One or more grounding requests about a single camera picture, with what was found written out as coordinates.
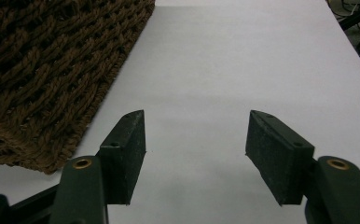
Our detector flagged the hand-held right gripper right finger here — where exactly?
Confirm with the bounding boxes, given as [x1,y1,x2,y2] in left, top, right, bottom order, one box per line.
[244,109,360,224]

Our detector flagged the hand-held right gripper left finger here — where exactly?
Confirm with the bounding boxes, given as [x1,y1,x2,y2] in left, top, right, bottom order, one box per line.
[48,109,146,224]

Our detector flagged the brown woven rope mat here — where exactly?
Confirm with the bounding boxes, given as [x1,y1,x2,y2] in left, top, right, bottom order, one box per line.
[0,0,157,175]

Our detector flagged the cables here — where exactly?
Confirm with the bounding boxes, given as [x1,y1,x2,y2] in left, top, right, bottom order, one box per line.
[325,0,360,32]

